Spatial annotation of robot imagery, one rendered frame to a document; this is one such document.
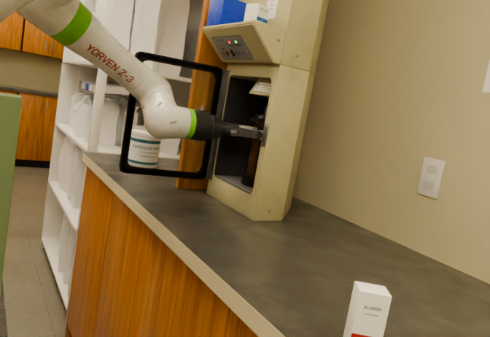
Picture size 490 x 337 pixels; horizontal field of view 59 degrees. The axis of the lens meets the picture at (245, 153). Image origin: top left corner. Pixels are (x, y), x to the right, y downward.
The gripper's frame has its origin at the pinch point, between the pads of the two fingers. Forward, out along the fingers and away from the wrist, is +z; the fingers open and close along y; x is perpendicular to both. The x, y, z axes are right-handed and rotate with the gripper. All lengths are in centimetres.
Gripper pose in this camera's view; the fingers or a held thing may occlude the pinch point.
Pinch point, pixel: (260, 133)
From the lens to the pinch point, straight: 146.0
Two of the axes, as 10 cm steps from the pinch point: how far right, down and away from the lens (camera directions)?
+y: -5.1, -1.9, 8.4
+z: 8.4, 0.9, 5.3
